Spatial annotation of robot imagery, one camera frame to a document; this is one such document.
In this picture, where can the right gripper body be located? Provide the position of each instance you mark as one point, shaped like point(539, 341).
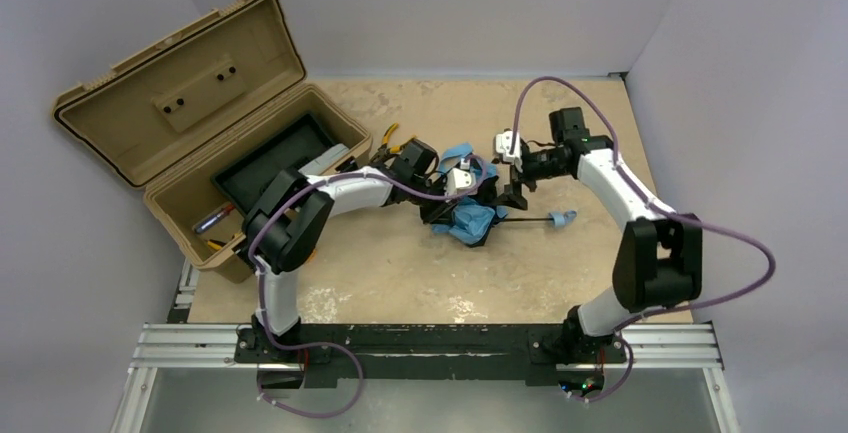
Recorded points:
point(515, 191)

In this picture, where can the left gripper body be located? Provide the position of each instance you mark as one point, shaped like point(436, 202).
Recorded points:
point(438, 207)

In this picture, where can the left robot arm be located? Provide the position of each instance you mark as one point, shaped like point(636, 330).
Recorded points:
point(285, 224)

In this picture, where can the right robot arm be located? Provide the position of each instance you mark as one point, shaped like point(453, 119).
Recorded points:
point(658, 264)

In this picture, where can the grey box in toolbox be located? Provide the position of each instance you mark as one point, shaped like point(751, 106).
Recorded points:
point(319, 166)

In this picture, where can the yellow tape measure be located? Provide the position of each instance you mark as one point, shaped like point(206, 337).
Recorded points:
point(311, 256)

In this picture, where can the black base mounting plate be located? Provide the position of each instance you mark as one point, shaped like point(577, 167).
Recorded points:
point(430, 350)

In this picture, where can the black toolbox tray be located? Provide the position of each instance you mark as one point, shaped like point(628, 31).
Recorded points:
point(244, 180)

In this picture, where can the yellow tool in toolbox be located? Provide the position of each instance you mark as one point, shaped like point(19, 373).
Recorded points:
point(231, 243)

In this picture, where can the tan plastic toolbox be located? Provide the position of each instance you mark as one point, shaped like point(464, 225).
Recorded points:
point(169, 117)

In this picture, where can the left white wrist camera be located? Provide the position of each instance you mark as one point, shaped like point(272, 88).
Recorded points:
point(460, 178)

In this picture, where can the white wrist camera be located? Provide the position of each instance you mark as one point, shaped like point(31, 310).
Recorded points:
point(460, 178)
point(507, 148)

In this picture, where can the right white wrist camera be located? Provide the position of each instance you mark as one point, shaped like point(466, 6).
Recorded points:
point(507, 148)

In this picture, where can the aluminium rail frame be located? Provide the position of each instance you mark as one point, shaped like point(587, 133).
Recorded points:
point(184, 378)

